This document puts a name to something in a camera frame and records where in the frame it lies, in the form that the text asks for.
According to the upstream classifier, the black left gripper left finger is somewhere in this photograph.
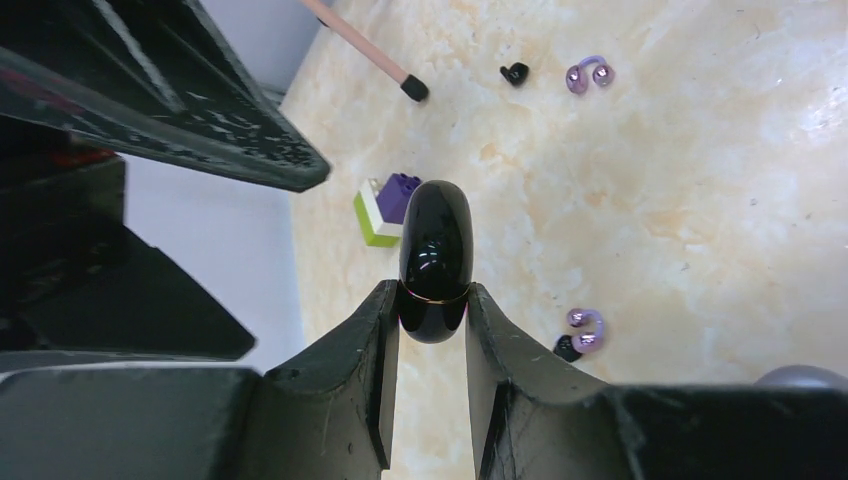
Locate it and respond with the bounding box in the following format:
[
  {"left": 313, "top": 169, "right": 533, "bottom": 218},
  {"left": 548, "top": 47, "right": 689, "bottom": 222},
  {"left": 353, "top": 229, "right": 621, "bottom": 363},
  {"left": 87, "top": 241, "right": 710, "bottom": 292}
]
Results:
[{"left": 238, "top": 280, "right": 399, "bottom": 479}]

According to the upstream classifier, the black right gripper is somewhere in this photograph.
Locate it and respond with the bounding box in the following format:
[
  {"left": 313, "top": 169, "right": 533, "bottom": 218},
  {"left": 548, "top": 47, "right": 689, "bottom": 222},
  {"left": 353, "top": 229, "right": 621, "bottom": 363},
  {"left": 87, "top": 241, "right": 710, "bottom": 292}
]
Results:
[{"left": 1, "top": 1, "right": 331, "bottom": 360}]

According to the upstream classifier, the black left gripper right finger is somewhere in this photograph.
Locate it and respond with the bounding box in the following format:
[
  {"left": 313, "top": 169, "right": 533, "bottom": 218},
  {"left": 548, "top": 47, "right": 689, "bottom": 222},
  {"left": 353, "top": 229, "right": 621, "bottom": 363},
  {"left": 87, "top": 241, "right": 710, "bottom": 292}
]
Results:
[{"left": 465, "top": 283, "right": 633, "bottom": 479}]

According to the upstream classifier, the glossy black charging case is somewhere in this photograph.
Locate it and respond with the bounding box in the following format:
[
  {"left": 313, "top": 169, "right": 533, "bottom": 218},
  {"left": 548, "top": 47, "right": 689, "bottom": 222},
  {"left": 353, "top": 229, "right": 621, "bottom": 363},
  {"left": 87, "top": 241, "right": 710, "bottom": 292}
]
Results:
[{"left": 396, "top": 180, "right": 474, "bottom": 344}]

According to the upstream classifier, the grey purple charging case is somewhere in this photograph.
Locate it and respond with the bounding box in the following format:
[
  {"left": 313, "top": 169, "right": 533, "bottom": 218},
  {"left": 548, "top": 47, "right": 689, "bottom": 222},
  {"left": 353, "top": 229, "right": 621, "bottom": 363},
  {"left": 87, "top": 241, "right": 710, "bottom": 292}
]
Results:
[{"left": 754, "top": 365, "right": 847, "bottom": 391}]

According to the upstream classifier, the black earbud near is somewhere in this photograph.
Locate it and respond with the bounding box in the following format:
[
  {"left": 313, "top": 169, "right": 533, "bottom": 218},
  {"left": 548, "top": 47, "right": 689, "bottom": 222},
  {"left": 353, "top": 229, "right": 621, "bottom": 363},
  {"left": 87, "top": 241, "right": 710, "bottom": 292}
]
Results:
[{"left": 552, "top": 334, "right": 583, "bottom": 363}]

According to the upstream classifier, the black earbud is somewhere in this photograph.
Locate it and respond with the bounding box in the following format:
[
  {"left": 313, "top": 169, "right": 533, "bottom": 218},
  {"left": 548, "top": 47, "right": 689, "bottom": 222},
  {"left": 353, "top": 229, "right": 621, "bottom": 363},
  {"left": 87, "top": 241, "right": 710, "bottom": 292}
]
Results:
[
  {"left": 552, "top": 334, "right": 583, "bottom": 363},
  {"left": 499, "top": 62, "right": 530, "bottom": 88}
]

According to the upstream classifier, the purple earbud near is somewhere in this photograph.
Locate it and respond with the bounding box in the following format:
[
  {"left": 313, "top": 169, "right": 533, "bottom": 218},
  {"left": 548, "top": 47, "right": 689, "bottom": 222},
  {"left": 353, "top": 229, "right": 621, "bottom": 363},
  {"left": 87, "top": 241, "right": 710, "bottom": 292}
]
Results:
[{"left": 567, "top": 308, "right": 605, "bottom": 354}]

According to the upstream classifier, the purple earbud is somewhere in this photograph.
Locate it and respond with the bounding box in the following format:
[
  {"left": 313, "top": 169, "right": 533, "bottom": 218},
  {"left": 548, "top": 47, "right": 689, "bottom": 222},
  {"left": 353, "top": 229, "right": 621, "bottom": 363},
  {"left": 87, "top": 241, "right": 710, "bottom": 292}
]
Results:
[
  {"left": 565, "top": 55, "right": 616, "bottom": 95},
  {"left": 567, "top": 308, "right": 605, "bottom": 354}
]

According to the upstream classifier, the green white purple toy block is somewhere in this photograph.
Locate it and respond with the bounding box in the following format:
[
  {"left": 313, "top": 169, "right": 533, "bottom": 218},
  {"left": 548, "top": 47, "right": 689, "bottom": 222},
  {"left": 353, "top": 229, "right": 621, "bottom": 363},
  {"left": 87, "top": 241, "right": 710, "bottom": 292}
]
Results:
[{"left": 353, "top": 173, "right": 422, "bottom": 248}]

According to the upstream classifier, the pink music stand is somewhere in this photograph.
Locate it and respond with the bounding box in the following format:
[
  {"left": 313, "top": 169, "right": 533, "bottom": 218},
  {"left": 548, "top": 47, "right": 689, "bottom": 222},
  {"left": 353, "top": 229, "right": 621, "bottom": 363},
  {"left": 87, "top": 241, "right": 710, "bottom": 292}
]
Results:
[{"left": 301, "top": 0, "right": 429, "bottom": 103}]

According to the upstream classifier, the purple earbud far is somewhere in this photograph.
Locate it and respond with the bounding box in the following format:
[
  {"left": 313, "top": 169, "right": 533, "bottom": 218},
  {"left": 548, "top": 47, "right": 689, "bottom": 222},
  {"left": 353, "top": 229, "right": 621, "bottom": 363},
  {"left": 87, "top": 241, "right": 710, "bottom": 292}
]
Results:
[{"left": 565, "top": 55, "right": 616, "bottom": 95}]

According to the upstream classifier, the black earbud far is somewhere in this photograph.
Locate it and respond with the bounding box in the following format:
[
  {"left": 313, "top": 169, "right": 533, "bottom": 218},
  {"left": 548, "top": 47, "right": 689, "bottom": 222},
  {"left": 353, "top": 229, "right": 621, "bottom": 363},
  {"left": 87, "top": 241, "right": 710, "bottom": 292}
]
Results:
[{"left": 499, "top": 62, "right": 530, "bottom": 88}]

